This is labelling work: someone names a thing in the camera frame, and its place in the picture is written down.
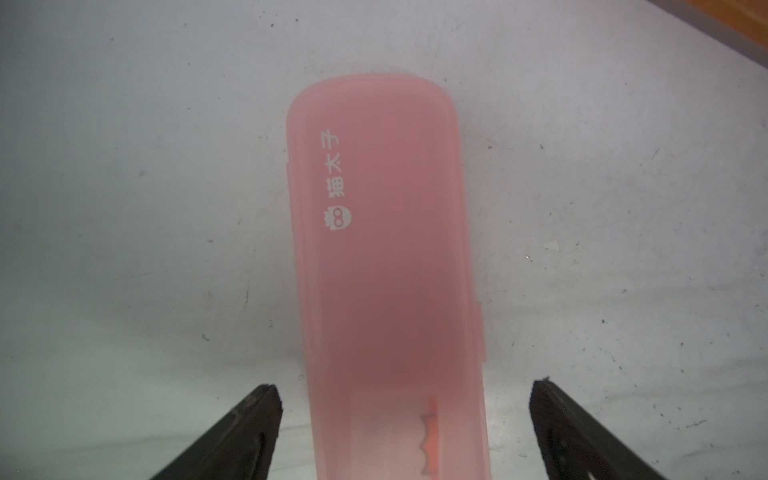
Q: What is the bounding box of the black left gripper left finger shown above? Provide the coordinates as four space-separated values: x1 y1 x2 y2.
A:
153 384 283 480

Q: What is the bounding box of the pink pencil case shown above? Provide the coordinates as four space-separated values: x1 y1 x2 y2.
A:
286 74 490 479

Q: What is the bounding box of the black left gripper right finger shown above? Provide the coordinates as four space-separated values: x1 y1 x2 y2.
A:
529 378 664 480

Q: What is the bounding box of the orange wooden two-tier shelf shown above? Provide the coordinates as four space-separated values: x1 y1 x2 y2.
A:
650 0 767 68

